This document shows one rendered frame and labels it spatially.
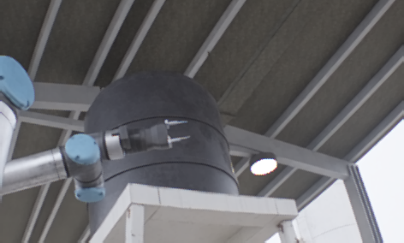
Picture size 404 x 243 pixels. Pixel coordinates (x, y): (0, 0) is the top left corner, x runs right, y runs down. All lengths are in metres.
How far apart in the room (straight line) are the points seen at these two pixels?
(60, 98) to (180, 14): 1.52
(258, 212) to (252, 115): 4.00
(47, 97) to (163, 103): 2.86
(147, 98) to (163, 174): 0.44
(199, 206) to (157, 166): 0.35
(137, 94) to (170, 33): 2.66
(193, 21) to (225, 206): 3.20
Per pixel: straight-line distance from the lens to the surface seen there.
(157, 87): 2.52
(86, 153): 1.31
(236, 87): 4.33
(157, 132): 1.50
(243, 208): 2.10
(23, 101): 0.90
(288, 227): 2.25
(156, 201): 1.91
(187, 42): 5.19
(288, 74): 5.64
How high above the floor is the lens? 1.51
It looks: 37 degrees up
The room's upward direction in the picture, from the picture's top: 11 degrees counter-clockwise
